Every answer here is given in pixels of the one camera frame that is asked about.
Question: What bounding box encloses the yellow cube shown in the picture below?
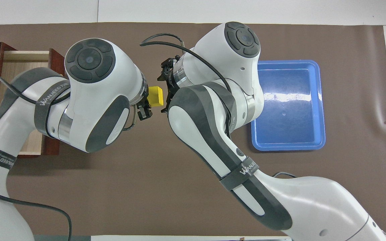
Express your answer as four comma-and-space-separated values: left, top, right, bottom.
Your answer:
148, 86, 164, 107

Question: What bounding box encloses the wooden drawer with white handle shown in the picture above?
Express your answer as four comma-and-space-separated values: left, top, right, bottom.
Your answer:
0, 49, 66, 158

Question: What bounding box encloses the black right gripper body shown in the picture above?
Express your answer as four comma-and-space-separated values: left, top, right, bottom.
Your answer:
166, 66, 184, 98

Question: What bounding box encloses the blue plastic tray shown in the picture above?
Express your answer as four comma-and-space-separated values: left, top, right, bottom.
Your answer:
251, 60, 326, 151

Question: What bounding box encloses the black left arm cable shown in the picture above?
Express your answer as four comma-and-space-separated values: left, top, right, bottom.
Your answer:
0, 75, 72, 241

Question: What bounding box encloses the brown table mat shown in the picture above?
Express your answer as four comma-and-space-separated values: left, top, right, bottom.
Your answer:
0, 22, 386, 236

